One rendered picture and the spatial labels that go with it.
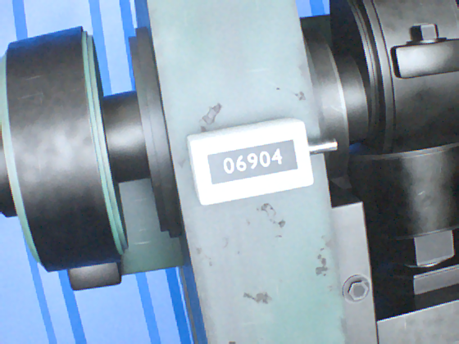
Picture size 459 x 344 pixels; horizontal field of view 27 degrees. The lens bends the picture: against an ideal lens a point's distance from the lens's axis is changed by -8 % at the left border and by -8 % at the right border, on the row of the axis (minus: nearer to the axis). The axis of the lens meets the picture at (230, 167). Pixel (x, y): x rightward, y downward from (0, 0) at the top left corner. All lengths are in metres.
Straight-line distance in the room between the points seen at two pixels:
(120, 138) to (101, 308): 1.23
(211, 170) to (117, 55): 1.27
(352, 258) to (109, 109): 0.21
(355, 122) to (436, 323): 0.17
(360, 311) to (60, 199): 0.22
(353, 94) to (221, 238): 0.17
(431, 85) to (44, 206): 0.29
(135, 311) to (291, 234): 1.31
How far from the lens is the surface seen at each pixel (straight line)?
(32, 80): 0.70
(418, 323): 0.75
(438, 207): 0.76
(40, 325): 1.97
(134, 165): 0.75
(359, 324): 0.69
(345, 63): 0.77
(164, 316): 1.93
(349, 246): 0.68
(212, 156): 0.60
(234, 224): 0.65
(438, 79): 0.72
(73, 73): 0.70
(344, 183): 1.11
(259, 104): 0.65
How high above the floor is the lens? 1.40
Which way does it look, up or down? 8 degrees down
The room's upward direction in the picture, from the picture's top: 10 degrees counter-clockwise
